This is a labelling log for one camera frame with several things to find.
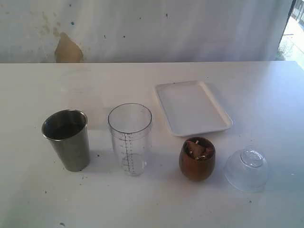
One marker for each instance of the brown food pieces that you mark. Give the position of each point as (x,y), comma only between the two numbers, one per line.
(196,151)

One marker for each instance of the brown wooden cup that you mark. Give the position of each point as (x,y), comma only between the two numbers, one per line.
(197,170)

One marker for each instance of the stainless steel cup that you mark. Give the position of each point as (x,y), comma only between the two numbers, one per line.
(66,131)

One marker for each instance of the clear plastic shaker cup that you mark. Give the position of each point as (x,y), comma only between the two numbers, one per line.
(130,125)

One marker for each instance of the white rectangular tray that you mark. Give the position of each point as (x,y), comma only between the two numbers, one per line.
(190,108)

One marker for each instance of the clear plastic dome lid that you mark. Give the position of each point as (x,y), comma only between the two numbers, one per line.
(247,170)

